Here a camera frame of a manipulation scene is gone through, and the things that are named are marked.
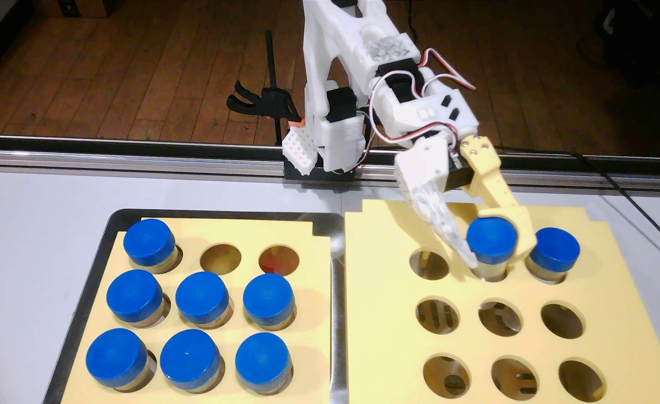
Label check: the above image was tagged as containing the dark bulky object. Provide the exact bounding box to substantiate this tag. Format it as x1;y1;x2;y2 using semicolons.
580;0;660;88

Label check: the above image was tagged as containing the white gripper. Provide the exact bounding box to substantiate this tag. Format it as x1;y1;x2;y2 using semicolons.
372;84;537;269

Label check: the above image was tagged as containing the blue capped test tube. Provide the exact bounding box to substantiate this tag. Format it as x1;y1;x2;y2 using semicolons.
235;332;294;395
85;328;155;392
106;269;168;329
526;227;581;284
243;273;297;331
466;216;519;281
174;272;233;330
122;218;179;274
159;329;222;394

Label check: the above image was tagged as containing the large yellow foam rack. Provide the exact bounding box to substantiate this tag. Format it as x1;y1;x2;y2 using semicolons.
345;199;660;404

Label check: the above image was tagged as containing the black hanging cable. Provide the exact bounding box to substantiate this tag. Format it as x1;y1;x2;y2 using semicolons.
406;0;421;51

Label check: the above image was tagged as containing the black bar clamp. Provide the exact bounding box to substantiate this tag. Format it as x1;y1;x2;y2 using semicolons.
226;29;304;146

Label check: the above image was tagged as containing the black metal tray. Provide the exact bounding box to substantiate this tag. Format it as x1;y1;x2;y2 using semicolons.
43;209;349;404

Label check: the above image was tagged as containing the yellow foam rack in tray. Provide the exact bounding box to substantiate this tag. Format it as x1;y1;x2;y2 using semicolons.
61;217;332;404

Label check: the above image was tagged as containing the long black cable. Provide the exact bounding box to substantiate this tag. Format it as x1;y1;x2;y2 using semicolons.
493;143;660;266

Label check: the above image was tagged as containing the aluminium table edge rail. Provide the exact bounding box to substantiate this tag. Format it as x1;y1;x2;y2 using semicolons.
0;135;660;194

